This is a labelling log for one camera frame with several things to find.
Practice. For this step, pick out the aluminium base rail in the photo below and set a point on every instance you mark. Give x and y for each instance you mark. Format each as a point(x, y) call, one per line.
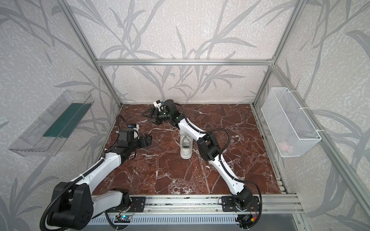
point(210, 204)

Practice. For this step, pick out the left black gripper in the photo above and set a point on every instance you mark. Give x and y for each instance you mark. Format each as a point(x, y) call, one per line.
point(143, 141)

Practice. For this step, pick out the black mounting plate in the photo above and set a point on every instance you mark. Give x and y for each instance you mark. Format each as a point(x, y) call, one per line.
point(133, 204)
point(229, 204)

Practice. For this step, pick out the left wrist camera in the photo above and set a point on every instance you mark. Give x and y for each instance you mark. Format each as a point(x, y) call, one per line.
point(134, 126)

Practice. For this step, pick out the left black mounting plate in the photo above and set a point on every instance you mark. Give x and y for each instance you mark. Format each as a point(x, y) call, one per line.
point(133, 204)

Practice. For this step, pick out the clear plastic wall bin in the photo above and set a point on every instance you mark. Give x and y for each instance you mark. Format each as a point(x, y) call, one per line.
point(46, 136)

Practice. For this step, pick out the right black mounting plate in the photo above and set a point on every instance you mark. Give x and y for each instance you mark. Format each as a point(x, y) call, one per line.
point(229, 204)

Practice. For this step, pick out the pink object in basket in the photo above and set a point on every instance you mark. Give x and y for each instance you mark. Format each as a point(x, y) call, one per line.
point(285, 147)

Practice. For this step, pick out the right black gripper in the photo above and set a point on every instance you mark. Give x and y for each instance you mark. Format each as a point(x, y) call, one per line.
point(157, 114)

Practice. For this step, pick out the white wire mesh basket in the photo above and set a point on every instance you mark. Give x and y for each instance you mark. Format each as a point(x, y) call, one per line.
point(288, 121)

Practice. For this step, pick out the electronics board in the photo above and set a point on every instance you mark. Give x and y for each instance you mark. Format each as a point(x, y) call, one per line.
point(245, 219)
point(123, 218)

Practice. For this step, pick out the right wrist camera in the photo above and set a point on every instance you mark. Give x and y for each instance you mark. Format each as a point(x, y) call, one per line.
point(158, 105)

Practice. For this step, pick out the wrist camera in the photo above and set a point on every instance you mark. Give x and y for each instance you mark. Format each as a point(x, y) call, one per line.
point(134, 126)
point(158, 105)

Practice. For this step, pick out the aluminium frame crossbar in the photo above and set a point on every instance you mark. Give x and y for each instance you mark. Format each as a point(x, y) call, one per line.
point(243, 62)

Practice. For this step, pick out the left electronics board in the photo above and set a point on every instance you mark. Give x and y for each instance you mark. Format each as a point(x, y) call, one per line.
point(123, 218)

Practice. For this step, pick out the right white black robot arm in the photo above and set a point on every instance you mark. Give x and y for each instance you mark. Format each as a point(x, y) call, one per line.
point(211, 145)

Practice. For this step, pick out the right electronics board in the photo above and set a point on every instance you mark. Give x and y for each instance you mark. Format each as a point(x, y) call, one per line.
point(245, 219)

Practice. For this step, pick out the white sneaker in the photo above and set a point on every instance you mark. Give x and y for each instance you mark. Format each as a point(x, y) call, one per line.
point(186, 145)

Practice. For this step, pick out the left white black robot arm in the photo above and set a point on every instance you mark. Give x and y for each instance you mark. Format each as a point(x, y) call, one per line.
point(73, 206)

